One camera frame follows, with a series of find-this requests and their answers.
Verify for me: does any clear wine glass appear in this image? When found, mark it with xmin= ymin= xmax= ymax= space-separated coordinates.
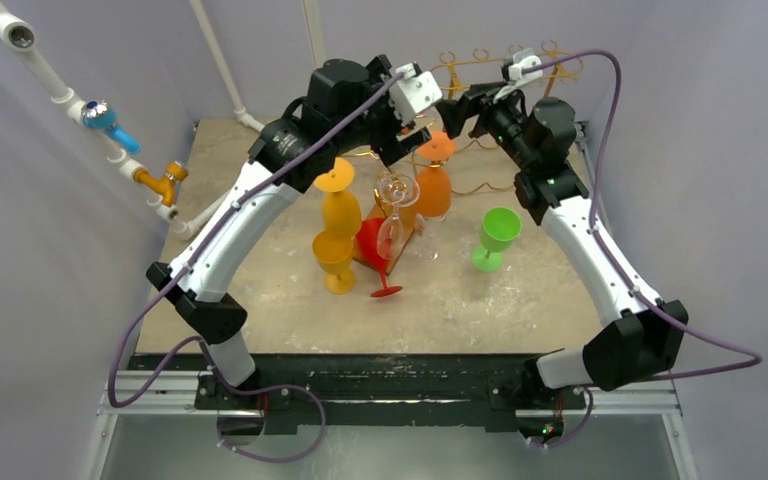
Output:
xmin=376 ymin=172 xmax=420 ymax=261
xmin=415 ymin=214 xmax=445 ymax=261

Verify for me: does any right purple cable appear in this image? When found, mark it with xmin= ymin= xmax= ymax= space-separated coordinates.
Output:
xmin=523 ymin=49 xmax=764 ymax=382

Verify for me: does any purple cable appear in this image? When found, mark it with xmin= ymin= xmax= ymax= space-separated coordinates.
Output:
xmin=523 ymin=49 xmax=764 ymax=382
xmin=106 ymin=69 xmax=408 ymax=409

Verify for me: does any orange goblet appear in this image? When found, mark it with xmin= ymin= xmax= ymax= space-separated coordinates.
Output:
xmin=414 ymin=131 xmax=456 ymax=218

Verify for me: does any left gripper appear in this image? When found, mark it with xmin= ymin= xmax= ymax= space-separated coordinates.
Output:
xmin=331 ymin=58 xmax=428 ymax=165

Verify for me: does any white PVC pipe assembly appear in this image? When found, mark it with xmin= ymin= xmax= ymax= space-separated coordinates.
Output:
xmin=0 ymin=1 xmax=241 ymax=239

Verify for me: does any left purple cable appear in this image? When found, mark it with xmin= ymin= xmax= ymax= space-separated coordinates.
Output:
xmin=106 ymin=69 xmax=408 ymax=409

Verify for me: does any gold scroll wine glass rack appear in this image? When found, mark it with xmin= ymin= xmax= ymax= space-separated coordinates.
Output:
xmin=367 ymin=166 xmax=422 ymax=273

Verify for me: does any yellow goblet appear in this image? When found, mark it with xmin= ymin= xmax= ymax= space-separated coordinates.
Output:
xmin=312 ymin=231 xmax=356 ymax=295
xmin=313 ymin=157 xmax=363 ymax=238

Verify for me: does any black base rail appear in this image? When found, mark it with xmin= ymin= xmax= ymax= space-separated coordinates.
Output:
xmin=163 ymin=353 xmax=589 ymax=441

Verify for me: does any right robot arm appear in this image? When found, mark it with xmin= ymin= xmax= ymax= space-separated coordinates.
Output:
xmin=436 ymin=82 xmax=688 ymax=407

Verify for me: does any green goblet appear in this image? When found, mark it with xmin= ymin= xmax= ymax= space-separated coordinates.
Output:
xmin=471 ymin=207 xmax=522 ymax=272

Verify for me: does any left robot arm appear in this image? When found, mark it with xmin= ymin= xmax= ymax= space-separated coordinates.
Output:
xmin=146 ymin=55 xmax=443 ymax=409

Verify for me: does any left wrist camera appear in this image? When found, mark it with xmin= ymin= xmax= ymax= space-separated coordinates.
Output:
xmin=388 ymin=63 xmax=443 ymax=126

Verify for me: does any red goblet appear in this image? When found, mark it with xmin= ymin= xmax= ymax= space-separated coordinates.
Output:
xmin=355 ymin=217 xmax=403 ymax=298

